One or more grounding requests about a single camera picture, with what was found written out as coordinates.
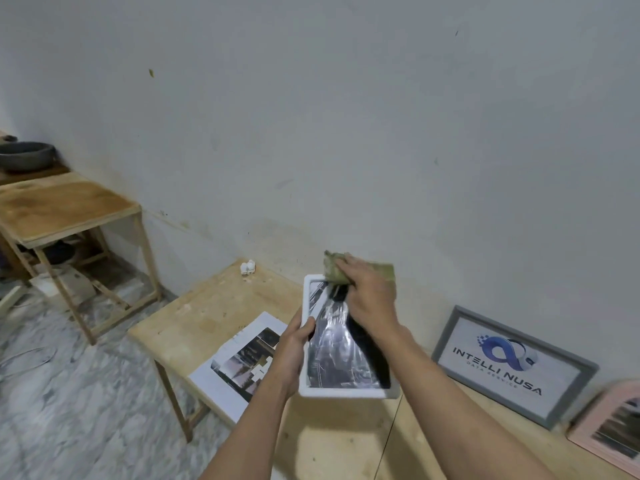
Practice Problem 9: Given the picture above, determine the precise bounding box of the person's left hand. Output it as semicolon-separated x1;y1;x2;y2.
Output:
261;317;317;401

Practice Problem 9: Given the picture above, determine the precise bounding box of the person's right hand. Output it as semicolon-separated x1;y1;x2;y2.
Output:
333;254;402;341

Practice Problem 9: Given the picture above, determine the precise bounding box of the green cleaning cloth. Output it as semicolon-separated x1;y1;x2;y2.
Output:
323;250;396;286

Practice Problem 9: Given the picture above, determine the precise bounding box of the white picture frame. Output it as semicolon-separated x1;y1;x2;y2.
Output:
298;274;403;400

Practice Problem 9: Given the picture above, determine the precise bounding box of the person's left forearm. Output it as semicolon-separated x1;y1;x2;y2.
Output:
199;381;297;480

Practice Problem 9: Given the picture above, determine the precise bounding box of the person's right forearm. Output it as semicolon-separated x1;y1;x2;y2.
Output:
372;325;557;480

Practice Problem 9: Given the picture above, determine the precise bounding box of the printed photo sheet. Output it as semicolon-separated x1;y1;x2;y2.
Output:
188;311;290;425

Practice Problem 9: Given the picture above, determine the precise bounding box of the light wooden work table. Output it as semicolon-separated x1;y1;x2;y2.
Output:
127;259;640;480

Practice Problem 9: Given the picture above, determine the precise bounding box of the white box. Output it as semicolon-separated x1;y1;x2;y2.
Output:
29;265;97;301

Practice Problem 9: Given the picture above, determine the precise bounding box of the black round object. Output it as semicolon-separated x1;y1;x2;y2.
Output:
42;242;77;264

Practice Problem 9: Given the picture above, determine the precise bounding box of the small wooden side table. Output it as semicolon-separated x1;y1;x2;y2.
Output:
0;172;164;346

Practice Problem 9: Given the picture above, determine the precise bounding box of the dark stone bowl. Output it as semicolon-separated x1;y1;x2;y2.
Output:
0;141;57;173

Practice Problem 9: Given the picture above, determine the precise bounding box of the grey picture frame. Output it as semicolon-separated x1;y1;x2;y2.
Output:
431;305;600;432

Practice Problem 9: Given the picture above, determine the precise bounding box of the pink picture frame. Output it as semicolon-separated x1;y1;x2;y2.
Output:
566;379;640;478

